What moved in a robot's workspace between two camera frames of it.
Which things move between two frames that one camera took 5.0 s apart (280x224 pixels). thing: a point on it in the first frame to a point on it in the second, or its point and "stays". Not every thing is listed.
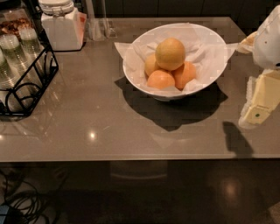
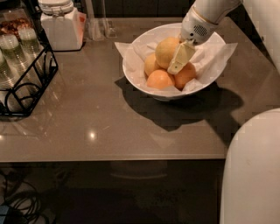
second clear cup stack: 33,49 stays
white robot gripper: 268,44 to 194,28
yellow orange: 170,53 stays
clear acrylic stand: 100,29 stays
